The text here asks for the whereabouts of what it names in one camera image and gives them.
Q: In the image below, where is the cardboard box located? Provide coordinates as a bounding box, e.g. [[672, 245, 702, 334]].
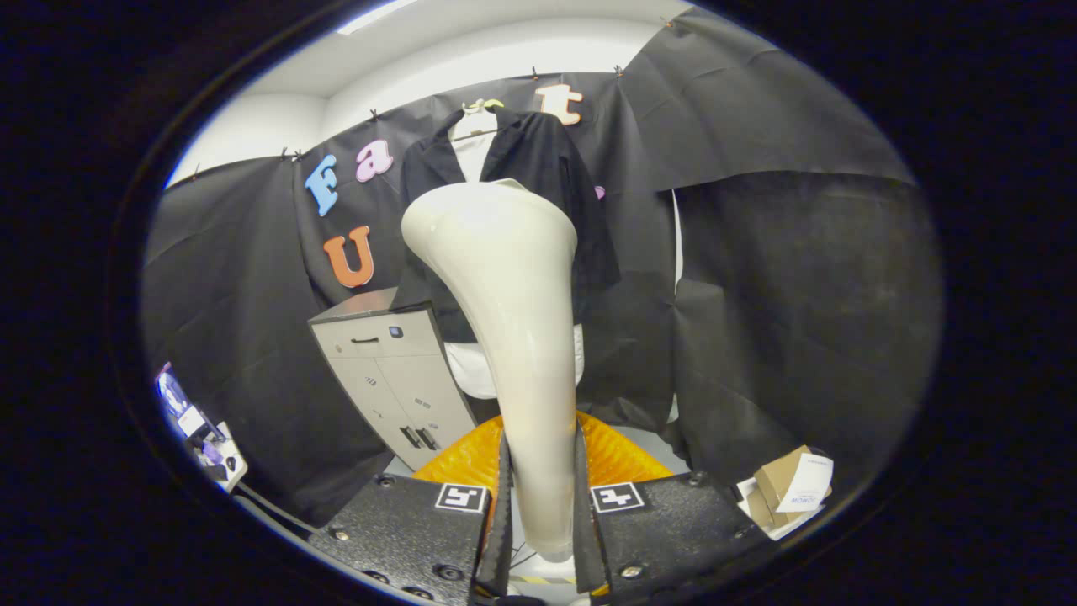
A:
[[736, 444, 836, 540]]

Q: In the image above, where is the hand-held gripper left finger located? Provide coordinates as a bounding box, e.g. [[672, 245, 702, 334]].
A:
[[308, 414, 515, 606]]

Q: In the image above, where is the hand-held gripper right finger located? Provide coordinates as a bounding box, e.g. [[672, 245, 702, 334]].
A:
[[575, 412, 772, 606]]

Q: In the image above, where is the black suit jacket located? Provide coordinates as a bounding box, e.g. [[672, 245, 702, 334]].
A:
[[389, 108, 622, 344]]

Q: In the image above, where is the grey cabinet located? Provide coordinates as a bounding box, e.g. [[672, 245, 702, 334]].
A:
[[307, 286, 479, 472]]

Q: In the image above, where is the black backdrop cloth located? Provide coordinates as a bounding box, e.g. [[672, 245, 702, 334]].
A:
[[139, 7, 945, 527]]

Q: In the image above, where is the white box with clutter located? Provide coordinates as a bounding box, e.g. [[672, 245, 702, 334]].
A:
[[155, 362, 249, 494]]

